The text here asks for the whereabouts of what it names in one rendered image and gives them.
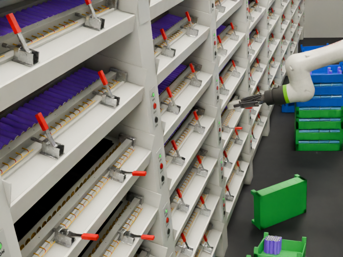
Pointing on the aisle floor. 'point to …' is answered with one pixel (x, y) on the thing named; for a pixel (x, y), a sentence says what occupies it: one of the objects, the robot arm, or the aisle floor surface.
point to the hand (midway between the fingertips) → (234, 104)
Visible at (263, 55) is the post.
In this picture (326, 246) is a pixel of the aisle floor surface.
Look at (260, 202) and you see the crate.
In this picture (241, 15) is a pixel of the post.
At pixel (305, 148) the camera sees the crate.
